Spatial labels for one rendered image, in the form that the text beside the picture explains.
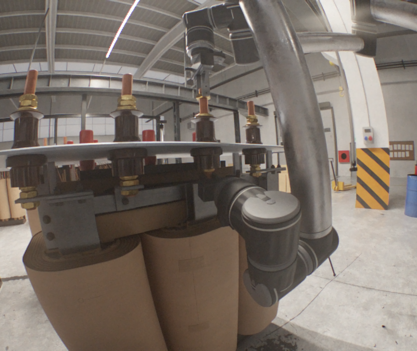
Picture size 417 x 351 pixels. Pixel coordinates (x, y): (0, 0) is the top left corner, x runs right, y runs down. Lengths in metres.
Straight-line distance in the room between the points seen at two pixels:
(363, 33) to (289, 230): 1.08
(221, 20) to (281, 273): 0.80
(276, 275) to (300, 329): 1.38
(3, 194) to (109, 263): 5.89
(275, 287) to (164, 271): 0.41
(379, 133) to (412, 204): 1.83
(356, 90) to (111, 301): 5.63
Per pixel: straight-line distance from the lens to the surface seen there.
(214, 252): 0.72
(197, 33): 0.76
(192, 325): 0.87
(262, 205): 0.34
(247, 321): 1.31
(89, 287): 0.57
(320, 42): 0.98
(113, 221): 0.65
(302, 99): 0.41
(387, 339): 1.87
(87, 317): 0.63
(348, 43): 1.11
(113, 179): 0.90
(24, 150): 0.37
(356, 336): 1.81
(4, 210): 6.37
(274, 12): 0.47
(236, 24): 0.80
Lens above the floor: 1.31
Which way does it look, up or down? 4 degrees down
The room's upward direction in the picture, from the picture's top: 3 degrees counter-clockwise
